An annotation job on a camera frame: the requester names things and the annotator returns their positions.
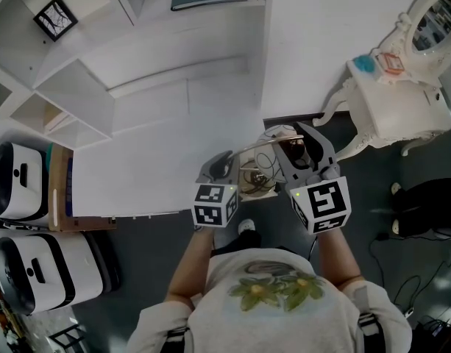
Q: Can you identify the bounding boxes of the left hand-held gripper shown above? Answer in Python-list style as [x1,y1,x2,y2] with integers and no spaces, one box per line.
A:
[191,150,239,229]

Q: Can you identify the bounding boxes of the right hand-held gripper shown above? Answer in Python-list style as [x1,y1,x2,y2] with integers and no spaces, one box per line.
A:
[274,122,351,236]

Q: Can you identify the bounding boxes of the person's left forearm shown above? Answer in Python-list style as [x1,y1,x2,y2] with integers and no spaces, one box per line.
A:
[165,227,217,310]

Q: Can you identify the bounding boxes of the person's right forearm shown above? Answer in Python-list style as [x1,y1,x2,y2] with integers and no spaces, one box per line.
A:
[314,229,366,292]

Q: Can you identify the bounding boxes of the person's white shoe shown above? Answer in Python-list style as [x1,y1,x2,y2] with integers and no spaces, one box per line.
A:
[237,218,258,235]

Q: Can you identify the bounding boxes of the person's black trouser leg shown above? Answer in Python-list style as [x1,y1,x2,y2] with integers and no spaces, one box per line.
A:
[213,229,263,254]

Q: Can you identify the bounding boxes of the ornate white dressing table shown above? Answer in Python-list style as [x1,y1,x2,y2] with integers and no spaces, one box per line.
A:
[312,48,451,162]

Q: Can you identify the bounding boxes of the blue fluffy puff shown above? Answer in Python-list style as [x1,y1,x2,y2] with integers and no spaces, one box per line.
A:
[353,54,377,74]

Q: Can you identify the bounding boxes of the orange framed small box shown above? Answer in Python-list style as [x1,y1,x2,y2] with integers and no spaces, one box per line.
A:
[375,51,405,76]

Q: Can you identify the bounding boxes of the brown cardboard box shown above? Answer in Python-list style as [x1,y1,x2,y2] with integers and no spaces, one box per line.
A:
[47,144,118,233]

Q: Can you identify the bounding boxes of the person's white flower print shirt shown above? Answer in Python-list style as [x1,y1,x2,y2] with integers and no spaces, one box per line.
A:
[127,247,413,353]

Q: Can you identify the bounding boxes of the white cube shelf unit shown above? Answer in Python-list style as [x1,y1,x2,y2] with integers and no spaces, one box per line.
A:
[0,0,267,151]

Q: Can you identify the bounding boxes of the oval white framed mirror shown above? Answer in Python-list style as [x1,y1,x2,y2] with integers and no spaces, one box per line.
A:
[396,0,451,69]

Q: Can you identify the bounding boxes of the white black appliance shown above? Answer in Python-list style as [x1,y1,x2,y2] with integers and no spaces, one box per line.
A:
[0,232,105,316]
[0,141,50,228]

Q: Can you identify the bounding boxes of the black framed picture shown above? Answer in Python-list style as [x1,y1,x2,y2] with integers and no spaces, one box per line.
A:
[32,0,79,43]

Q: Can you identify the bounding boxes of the black metal stand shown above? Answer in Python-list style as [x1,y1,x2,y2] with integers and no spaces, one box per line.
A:
[47,323,87,349]

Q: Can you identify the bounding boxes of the black striped shoulder strap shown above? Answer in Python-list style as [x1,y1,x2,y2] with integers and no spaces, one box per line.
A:
[356,311,381,337]
[167,327,192,346]

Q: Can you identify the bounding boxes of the black floor cables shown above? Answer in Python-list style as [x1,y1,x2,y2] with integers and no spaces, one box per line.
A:
[368,233,451,340]

